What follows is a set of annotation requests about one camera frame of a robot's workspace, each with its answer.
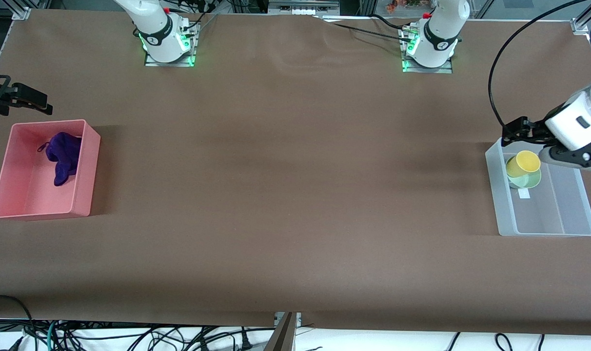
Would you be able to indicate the grey power strip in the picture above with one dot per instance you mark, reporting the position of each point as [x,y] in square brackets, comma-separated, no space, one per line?
[303,6]

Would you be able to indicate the white paper label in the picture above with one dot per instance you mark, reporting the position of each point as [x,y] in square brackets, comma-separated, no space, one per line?
[524,193]

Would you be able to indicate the grey table support beam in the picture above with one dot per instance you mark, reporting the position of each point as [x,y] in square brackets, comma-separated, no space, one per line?
[282,336]

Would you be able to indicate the yellow plastic cup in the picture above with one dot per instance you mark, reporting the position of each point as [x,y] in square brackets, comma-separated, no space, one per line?
[522,163]

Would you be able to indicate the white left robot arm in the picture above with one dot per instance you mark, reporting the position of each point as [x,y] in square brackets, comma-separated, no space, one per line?
[442,44]

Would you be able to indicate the purple microfiber cloth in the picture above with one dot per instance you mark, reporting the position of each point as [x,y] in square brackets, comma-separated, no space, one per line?
[64,156]

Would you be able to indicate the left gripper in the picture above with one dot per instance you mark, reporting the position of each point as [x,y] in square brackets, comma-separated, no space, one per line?
[533,130]

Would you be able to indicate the pink plastic bin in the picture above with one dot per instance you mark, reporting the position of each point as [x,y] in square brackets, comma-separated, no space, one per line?
[37,204]

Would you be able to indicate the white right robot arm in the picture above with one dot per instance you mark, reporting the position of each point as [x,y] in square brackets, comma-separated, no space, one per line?
[159,34]

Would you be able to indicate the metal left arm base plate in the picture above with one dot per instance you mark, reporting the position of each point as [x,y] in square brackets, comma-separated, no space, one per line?
[446,68]

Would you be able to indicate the brown table cover sheet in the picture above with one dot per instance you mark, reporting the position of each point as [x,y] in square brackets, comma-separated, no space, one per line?
[295,170]

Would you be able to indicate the green plastic bowl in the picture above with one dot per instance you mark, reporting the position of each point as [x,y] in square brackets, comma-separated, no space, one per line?
[527,181]

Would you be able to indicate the clear plastic bin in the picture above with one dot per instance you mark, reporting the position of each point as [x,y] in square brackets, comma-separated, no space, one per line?
[554,209]

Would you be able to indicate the aluminium frame profile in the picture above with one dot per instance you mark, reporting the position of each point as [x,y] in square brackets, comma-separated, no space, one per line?
[583,22]
[25,9]

